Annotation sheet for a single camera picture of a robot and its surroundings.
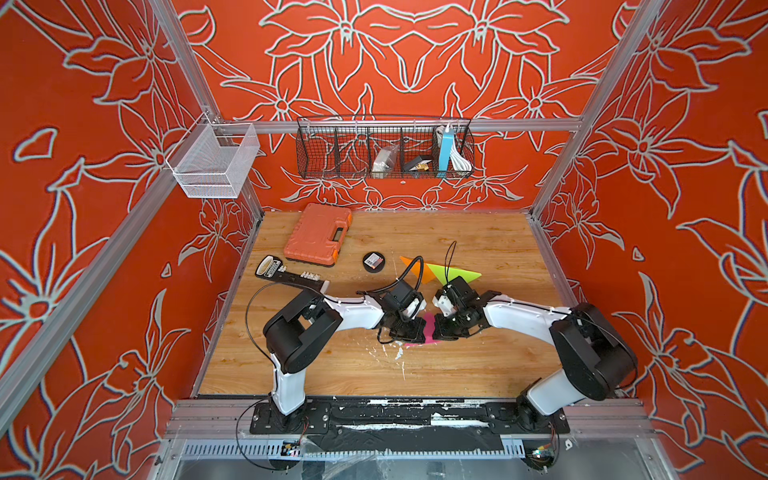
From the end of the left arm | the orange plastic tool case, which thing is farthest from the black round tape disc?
the end of the left arm

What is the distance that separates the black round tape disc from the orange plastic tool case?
111 mm

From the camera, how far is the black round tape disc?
1.02 metres

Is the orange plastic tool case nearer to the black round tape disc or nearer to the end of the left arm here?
the black round tape disc

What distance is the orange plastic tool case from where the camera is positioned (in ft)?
3.37
